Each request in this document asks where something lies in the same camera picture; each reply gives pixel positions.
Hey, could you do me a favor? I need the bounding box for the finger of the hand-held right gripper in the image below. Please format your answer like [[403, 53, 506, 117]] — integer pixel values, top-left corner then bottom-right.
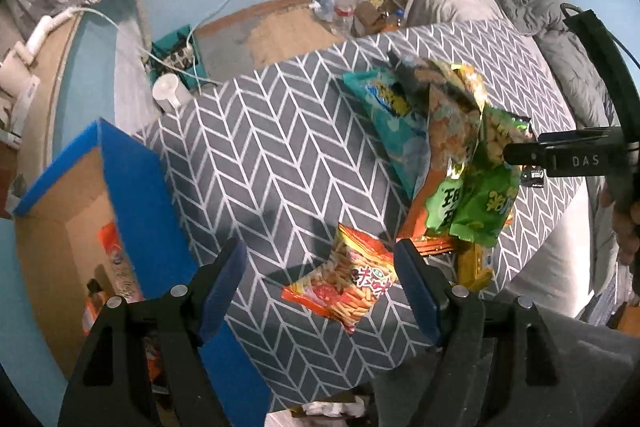
[[537, 127, 623, 144], [502, 140, 553, 168]]

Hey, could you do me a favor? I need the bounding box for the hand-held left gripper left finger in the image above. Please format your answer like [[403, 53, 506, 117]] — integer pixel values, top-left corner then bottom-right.
[[57, 237, 249, 427]]

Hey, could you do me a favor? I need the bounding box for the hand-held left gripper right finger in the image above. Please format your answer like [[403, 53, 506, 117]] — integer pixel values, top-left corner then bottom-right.
[[394, 239, 587, 427]]

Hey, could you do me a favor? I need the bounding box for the green pea snack bag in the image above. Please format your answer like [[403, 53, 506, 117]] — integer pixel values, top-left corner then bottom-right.
[[477, 106, 535, 170]]

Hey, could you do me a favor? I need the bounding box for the red fries snack bag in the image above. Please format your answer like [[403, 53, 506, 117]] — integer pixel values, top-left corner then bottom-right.
[[281, 223, 399, 334]]

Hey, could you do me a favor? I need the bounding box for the orange and white snack bag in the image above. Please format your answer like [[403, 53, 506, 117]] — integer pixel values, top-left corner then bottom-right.
[[82, 221, 147, 338]]

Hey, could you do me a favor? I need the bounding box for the teal snack bag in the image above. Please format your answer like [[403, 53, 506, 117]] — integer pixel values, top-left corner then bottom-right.
[[342, 68, 432, 200]]

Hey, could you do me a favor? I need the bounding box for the blue cardboard box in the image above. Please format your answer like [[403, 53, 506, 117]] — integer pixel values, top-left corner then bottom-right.
[[12, 118, 273, 427]]

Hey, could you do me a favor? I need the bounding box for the person's right hand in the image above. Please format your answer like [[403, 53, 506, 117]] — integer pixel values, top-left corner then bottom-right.
[[602, 187, 640, 269]]

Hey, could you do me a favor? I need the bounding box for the yellow snack packet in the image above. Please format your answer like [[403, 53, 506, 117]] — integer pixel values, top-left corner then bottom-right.
[[456, 241, 494, 291]]

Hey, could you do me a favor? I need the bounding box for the yellow-green foil snack bag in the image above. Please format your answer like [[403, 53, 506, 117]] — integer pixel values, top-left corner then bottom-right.
[[434, 61, 489, 114]]

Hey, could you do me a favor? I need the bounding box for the white crumpled tissue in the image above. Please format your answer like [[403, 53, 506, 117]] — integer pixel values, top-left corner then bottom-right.
[[299, 398, 368, 419]]

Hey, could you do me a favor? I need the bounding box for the white cup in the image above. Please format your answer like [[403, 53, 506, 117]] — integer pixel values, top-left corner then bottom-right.
[[151, 73, 195, 114]]

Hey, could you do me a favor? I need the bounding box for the clear plastic bottle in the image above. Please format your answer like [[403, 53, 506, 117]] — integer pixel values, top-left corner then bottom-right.
[[331, 0, 357, 38]]

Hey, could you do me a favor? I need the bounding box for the teal plastic crate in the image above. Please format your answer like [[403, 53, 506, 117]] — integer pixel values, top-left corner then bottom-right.
[[149, 24, 210, 94]]

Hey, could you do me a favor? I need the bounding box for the wooden desk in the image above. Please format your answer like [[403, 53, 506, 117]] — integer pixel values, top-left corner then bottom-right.
[[0, 14, 83, 218]]

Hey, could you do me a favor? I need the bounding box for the white appliance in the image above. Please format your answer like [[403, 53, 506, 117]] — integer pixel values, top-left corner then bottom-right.
[[0, 41, 42, 145]]

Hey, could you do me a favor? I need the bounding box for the white hose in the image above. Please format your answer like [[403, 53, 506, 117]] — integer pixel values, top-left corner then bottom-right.
[[26, 4, 123, 58]]

